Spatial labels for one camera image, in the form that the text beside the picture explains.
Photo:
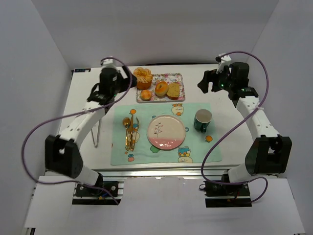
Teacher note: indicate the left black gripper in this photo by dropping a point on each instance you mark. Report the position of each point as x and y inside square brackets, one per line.
[125, 78]

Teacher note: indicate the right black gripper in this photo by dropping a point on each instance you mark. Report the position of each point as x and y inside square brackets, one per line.
[208, 80]

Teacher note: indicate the brown bread slice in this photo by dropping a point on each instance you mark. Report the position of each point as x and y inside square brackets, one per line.
[173, 91]

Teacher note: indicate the silver metal tongs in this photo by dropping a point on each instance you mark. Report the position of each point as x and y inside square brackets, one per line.
[96, 135]

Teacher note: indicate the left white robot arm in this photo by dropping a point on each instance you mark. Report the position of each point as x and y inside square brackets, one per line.
[62, 152]

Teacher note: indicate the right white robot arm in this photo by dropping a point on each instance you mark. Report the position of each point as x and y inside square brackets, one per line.
[270, 151]

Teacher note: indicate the dark green mug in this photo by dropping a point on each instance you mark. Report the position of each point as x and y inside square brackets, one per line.
[202, 120]

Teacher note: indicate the floral rectangular tray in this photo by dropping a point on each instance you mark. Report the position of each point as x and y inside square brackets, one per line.
[169, 78]

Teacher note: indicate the orange bundt cake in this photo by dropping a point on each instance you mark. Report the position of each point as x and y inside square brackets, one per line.
[144, 78]

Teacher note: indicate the small round bun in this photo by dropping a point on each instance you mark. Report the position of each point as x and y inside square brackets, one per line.
[145, 95]

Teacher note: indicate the gold spoon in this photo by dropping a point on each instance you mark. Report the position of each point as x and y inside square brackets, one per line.
[126, 122]

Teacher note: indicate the gold knife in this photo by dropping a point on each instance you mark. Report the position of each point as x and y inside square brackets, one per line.
[131, 132]

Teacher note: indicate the green cartoon placemat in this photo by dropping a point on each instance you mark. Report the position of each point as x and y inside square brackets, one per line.
[193, 149]

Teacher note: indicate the pink white ceramic plate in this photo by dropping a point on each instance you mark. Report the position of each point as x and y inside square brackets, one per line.
[166, 132]

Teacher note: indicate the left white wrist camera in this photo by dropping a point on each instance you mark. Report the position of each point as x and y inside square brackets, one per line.
[107, 63]

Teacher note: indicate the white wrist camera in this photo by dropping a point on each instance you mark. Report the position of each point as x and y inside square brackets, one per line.
[107, 63]
[222, 60]

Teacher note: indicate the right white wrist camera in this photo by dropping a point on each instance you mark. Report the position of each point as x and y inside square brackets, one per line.
[222, 60]

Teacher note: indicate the glazed ring donut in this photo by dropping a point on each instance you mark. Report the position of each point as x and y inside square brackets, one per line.
[161, 89]

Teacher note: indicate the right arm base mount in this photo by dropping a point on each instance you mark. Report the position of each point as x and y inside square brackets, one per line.
[220, 196]

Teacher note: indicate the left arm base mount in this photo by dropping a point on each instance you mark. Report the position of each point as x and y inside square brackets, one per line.
[87, 196]

